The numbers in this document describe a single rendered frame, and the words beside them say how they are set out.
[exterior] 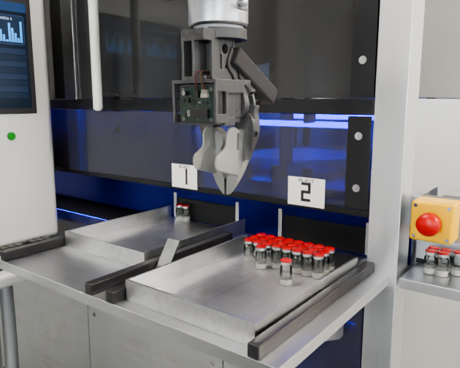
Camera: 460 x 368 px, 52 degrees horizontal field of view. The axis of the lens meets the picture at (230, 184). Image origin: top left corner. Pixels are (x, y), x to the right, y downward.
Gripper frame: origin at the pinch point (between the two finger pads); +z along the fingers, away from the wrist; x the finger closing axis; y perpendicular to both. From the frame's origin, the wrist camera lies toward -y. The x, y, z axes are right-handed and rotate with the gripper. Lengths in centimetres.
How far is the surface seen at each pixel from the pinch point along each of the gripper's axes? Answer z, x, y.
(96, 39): -27, -65, -29
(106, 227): 19, -54, -21
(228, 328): 19.8, 1.4, 2.4
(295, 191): 7.9, -9.6, -35.2
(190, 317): 20.4, -5.7, 2.3
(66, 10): -37, -87, -36
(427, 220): 9.1, 18.0, -31.8
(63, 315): 61, -98, -35
